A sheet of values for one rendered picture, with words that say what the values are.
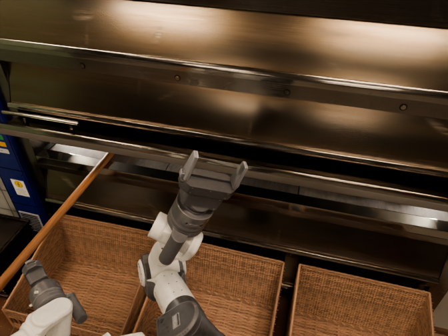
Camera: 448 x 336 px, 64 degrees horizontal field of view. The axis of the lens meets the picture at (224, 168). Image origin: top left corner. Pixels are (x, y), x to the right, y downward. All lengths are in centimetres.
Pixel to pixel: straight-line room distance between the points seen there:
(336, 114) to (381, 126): 15
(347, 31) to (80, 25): 85
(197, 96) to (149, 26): 28
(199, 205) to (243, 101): 58
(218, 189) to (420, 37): 73
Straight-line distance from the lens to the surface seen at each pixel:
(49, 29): 144
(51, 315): 114
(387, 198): 124
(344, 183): 120
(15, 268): 136
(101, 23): 133
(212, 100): 128
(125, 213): 176
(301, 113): 124
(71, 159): 177
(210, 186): 73
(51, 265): 207
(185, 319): 86
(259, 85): 120
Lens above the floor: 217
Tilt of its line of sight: 38 degrees down
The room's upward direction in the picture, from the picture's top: 1 degrees clockwise
